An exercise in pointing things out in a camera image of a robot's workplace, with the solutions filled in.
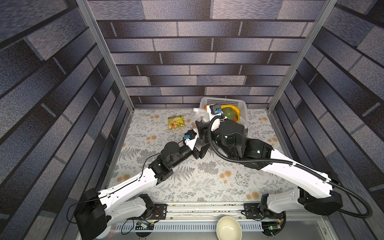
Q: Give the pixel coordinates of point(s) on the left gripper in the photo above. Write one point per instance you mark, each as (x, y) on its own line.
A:
(202, 151)

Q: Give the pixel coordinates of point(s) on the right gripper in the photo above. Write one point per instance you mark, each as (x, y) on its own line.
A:
(202, 127)

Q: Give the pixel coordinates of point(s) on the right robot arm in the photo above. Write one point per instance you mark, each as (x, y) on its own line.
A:
(311, 193)

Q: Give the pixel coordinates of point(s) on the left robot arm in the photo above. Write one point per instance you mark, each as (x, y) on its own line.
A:
(97, 211)

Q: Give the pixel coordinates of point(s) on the yellow snack bag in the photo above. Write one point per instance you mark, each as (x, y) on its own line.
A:
(176, 122)

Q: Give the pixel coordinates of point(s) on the green round fruit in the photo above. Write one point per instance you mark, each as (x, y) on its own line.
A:
(230, 114)

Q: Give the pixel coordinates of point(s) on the yellow banana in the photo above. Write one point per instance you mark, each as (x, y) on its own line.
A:
(233, 107)

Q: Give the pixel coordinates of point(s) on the white plastic basket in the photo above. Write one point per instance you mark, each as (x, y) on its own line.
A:
(222, 101)

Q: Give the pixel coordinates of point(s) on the cream ceramic bowl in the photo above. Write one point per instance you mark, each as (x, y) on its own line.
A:
(228, 228)

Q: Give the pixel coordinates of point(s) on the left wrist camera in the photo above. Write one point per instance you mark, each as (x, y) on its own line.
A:
(190, 138)

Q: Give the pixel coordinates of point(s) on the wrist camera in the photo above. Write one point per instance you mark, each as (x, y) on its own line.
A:
(190, 138)
(215, 110)

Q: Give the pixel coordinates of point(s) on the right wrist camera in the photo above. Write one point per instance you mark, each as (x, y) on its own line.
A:
(215, 110)

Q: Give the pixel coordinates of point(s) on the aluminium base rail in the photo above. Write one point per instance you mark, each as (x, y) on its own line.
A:
(183, 218)

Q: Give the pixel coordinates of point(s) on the left aluminium frame post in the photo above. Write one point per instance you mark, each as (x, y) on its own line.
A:
(100, 41)

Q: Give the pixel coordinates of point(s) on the aluminium frame post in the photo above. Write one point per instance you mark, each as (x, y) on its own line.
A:
(318, 24)
(100, 41)

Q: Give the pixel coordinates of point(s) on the right aluminium frame post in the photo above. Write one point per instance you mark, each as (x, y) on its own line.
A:
(318, 24)

